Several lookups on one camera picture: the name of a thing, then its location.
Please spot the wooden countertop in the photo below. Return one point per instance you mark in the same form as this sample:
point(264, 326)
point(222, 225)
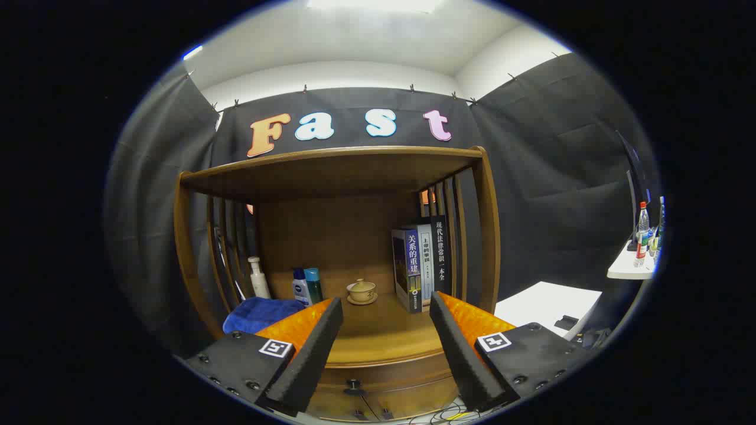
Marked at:
point(384, 330)

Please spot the black small box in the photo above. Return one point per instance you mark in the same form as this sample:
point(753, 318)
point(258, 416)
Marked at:
point(567, 322)

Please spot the black drawer knob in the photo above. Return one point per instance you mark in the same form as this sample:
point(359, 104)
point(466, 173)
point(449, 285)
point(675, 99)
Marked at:
point(353, 386)

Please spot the white desk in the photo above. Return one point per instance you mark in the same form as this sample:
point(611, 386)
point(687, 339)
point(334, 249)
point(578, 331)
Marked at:
point(626, 265)

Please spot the white pump bottle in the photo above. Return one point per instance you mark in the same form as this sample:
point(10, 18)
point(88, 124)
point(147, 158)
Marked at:
point(260, 286)

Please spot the green plastic bottle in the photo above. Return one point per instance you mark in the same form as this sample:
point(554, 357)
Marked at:
point(660, 230)

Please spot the blue towel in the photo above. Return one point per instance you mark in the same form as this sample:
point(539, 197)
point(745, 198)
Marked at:
point(260, 316)

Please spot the beige lidded tea cup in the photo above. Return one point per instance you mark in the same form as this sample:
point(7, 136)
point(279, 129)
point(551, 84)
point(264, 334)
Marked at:
point(361, 291)

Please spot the pale spine book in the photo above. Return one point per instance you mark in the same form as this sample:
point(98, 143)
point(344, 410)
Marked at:
point(426, 260)

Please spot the wooden drawer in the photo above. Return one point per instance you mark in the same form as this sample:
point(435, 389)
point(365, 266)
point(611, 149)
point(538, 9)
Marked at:
point(407, 372)

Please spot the wooden cabinet frame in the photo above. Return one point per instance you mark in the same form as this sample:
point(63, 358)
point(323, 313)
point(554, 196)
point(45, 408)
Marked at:
point(331, 171)

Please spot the black electronics case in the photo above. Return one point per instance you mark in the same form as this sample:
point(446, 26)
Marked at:
point(593, 338)

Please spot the blue spine book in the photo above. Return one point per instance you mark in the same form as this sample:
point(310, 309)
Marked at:
point(411, 265)

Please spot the white side cabinet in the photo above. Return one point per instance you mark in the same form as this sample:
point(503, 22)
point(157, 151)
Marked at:
point(543, 301)

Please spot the white bottle with blue cap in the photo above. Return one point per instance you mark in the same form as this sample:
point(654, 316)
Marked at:
point(300, 292)

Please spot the black spine book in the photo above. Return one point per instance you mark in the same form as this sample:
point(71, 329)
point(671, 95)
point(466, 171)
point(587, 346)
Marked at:
point(440, 254)

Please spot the teal transparent bottle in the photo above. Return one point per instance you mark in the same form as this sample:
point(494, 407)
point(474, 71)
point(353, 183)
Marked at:
point(315, 286)

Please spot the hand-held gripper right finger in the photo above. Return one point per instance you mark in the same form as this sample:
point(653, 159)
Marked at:
point(458, 354)

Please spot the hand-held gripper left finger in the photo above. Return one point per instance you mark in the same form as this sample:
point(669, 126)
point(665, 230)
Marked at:
point(313, 354)

